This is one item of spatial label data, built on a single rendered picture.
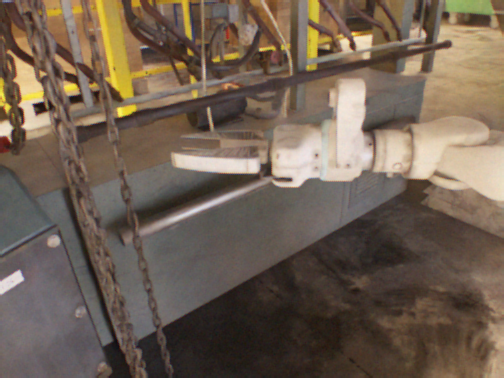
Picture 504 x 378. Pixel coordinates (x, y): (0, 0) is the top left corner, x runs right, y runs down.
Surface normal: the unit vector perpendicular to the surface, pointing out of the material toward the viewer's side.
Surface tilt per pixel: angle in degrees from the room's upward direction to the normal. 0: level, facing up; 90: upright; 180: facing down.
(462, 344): 0
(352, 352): 0
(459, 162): 90
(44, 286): 90
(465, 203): 65
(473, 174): 93
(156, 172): 90
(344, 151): 59
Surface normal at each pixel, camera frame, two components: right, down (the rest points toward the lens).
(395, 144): -0.10, -0.23
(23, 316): 0.84, 0.25
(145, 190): 0.61, 0.38
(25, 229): 0.57, -0.44
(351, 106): -0.07, 0.44
